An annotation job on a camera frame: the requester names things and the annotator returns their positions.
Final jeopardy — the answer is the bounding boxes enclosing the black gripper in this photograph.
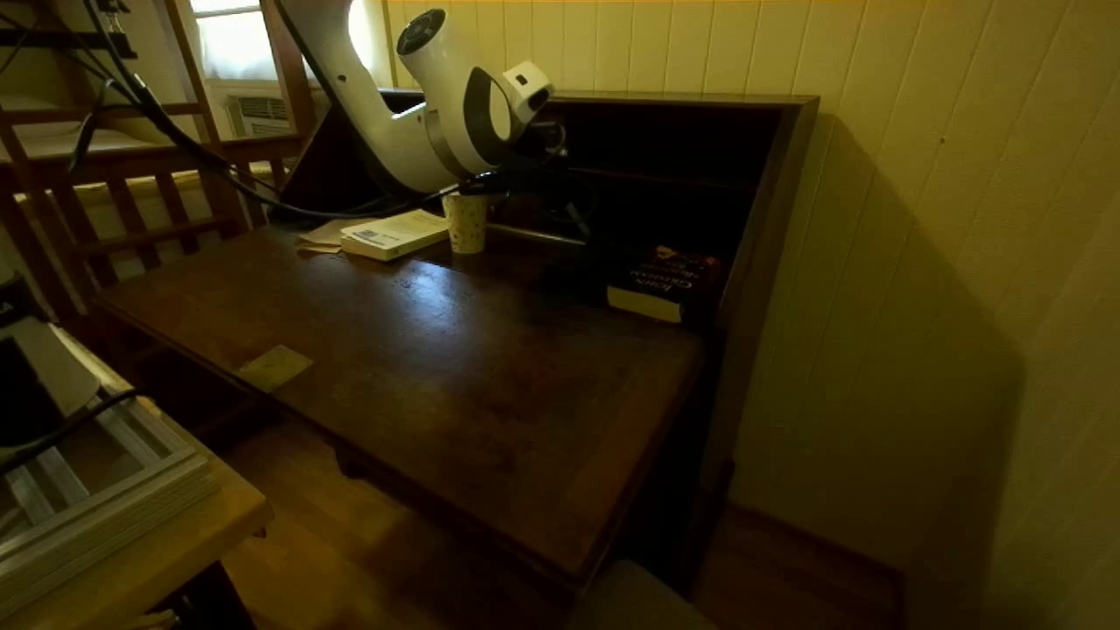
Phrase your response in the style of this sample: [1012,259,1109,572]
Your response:
[500,115,570,195]

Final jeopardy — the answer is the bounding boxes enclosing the black marker pen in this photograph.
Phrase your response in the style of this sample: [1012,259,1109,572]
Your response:
[486,225,586,248]

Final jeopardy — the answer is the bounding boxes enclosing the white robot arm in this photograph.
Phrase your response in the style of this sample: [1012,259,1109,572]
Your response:
[276,0,553,193]

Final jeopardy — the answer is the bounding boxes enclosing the white dotted paper cup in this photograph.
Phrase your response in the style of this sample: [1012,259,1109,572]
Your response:
[443,181,492,255]

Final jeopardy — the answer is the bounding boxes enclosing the white paperback book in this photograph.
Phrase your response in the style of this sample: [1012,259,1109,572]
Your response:
[339,209,448,264]

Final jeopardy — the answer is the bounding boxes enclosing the dark wooden secretary desk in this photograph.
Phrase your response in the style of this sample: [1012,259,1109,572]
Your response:
[105,95,821,595]

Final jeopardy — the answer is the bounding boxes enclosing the brown paper envelope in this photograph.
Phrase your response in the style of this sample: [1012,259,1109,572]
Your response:
[297,220,355,253]

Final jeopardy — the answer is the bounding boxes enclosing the white framed window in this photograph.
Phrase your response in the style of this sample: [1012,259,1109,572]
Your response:
[188,0,276,81]

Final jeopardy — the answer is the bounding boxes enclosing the small beige paper note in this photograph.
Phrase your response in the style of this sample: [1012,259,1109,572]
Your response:
[240,342,312,393]

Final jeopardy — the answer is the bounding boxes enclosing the dark wooden chair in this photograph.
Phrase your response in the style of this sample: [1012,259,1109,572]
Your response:
[0,0,297,318]

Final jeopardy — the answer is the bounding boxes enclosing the wooden side table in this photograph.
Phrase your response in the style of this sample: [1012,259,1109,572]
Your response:
[0,412,270,630]

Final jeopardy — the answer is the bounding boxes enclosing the black cable bundle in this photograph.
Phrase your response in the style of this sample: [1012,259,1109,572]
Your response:
[0,0,390,225]

